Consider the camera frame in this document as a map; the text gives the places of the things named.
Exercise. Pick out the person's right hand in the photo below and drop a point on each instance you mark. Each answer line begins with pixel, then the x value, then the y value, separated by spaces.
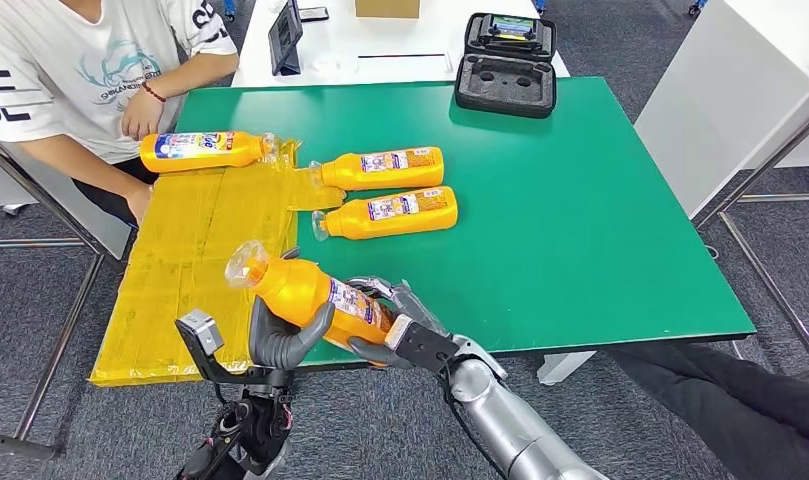
pixel 141 202

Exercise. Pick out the person's left hand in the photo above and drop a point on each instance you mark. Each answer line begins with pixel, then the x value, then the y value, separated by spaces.
pixel 144 114

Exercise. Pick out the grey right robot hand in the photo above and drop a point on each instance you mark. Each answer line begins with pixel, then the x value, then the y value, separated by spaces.
pixel 410 305

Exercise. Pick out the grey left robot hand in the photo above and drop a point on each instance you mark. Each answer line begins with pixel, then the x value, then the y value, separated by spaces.
pixel 281 344

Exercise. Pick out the orange detergent bottle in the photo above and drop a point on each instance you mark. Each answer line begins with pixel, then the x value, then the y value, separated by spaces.
pixel 351 173
pixel 245 152
pixel 351 222
pixel 298 291

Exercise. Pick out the black smartphone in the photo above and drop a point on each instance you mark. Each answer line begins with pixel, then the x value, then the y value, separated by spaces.
pixel 314 14

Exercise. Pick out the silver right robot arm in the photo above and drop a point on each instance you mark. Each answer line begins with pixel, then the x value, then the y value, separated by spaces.
pixel 503 424

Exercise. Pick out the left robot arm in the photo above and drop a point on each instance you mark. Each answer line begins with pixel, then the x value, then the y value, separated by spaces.
pixel 258 424

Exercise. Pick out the yellow taped cardboard mat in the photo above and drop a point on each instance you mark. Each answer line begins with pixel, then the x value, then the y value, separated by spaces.
pixel 179 265

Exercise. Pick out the person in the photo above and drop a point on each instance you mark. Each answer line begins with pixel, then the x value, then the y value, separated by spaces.
pixel 66 73

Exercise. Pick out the black tablet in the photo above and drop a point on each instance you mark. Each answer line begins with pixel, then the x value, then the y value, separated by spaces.
pixel 285 36

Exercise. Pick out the white table foot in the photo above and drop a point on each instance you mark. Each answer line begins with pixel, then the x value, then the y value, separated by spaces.
pixel 563 368

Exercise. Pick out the crumpled white paper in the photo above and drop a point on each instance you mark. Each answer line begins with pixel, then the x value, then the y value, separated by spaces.
pixel 324 65

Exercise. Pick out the black foam-lined case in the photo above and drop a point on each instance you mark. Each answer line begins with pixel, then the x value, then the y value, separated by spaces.
pixel 504 99

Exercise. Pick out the white flat panel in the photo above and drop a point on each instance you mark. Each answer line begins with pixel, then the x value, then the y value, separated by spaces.
pixel 404 70

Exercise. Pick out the white table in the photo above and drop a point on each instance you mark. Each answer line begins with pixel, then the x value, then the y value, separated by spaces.
pixel 391 40

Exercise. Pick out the brown cardboard box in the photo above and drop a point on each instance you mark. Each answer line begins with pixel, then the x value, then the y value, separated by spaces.
pixel 387 8

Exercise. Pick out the black handheld controller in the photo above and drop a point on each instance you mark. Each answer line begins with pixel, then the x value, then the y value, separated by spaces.
pixel 511 28

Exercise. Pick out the black garment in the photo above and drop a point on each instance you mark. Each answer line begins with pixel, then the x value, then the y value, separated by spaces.
pixel 742 411

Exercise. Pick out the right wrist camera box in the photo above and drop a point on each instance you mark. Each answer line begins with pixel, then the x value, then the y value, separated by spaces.
pixel 430 348

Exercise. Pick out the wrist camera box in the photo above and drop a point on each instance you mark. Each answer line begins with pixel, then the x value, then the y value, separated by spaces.
pixel 430 348
pixel 198 331

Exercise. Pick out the steel table frame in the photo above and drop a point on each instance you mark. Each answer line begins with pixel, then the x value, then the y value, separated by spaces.
pixel 768 283
pixel 92 232

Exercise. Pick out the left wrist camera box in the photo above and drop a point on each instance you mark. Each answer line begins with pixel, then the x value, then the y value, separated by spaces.
pixel 198 331

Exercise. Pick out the blue frame foot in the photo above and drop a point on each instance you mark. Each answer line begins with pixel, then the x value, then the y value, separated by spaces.
pixel 540 6
pixel 697 8
pixel 229 8

